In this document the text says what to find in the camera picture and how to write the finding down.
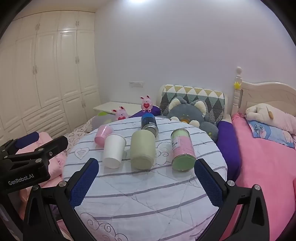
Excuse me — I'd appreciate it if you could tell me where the pink and green tumbler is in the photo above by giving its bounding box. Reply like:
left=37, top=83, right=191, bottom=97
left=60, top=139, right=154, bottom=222
left=171, top=128, right=196, bottom=172

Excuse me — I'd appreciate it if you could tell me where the heart printed sheet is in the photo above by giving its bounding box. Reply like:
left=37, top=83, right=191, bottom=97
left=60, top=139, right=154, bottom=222
left=63, top=116, right=97, bottom=149

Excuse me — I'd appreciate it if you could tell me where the blue can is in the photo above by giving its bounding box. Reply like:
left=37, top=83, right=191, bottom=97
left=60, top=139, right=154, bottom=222
left=141, top=113, right=159, bottom=137

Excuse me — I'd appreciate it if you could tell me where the white cup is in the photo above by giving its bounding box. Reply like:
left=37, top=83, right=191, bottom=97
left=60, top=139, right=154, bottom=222
left=103, top=134, right=127, bottom=169

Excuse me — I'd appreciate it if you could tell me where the grey cat plush toy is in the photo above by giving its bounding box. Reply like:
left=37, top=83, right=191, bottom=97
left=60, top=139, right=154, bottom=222
left=166, top=97, right=219, bottom=142

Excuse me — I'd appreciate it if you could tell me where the pink blanket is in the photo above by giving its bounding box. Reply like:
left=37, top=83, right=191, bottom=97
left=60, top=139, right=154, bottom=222
left=14, top=132, right=67, bottom=209

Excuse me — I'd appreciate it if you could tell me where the triangle patterned cushion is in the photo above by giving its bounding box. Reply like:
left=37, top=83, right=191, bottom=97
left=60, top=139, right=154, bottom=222
left=159, top=85, right=225, bottom=123

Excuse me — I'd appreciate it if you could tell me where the cream plush toy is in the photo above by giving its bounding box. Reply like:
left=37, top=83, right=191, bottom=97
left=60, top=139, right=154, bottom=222
left=245, top=103, right=296, bottom=135

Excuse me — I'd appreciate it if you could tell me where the pink rabbit plush toy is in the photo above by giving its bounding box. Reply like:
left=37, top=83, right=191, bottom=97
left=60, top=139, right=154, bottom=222
left=112, top=106, right=129, bottom=121
left=140, top=95, right=153, bottom=113

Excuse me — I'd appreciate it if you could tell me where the sage green cup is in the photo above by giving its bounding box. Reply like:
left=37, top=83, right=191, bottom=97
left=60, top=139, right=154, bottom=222
left=130, top=129, right=156, bottom=170

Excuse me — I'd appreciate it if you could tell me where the purple pillow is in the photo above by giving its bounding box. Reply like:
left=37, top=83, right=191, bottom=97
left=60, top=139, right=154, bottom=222
left=129, top=105, right=161, bottom=118

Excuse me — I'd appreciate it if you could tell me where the grey green pillow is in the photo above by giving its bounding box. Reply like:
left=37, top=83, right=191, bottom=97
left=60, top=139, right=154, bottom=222
left=92, top=111, right=116, bottom=127

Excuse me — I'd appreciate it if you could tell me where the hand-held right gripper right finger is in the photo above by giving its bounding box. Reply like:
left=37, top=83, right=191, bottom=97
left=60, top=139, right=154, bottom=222
left=194, top=159, right=270, bottom=241

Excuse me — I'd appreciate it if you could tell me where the pink cup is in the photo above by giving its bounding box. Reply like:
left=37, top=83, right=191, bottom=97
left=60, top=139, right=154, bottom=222
left=94, top=124, right=112, bottom=147

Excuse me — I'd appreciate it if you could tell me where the white nightstand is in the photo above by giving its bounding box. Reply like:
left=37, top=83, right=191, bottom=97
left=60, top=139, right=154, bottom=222
left=93, top=101, right=141, bottom=116

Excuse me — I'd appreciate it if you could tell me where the pink bed sheet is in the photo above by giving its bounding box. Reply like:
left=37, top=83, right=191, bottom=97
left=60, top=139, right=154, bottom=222
left=228, top=113, right=296, bottom=241

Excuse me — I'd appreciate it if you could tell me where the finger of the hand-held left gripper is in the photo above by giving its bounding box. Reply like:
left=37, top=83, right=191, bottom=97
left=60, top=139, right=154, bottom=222
left=0, top=131, right=40, bottom=160
left=4, top=136, right=69, bottom=163

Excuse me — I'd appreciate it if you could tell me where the purple bolster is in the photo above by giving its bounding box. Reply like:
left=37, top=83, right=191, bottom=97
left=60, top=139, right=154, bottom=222
left=216, top=120, right=243, bottom=183

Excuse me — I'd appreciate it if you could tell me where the cream bed headboard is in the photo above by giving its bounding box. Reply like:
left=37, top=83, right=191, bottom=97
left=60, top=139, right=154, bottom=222
left=232, top=66, right=296, bottom=116

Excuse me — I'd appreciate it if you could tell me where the blue cartoon pillow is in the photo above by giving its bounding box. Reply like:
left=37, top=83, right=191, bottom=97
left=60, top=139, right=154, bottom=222
left=246, top=119, right=296, bottom=149

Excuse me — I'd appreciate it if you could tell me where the cream wardrobe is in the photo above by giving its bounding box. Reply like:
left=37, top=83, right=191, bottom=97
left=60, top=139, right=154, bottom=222
left=0, top=10, right=101, bottom=144

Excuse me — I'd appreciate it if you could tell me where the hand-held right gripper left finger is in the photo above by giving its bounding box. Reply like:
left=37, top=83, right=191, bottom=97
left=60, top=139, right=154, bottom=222
left=23, top=158, right=100, bottom=241

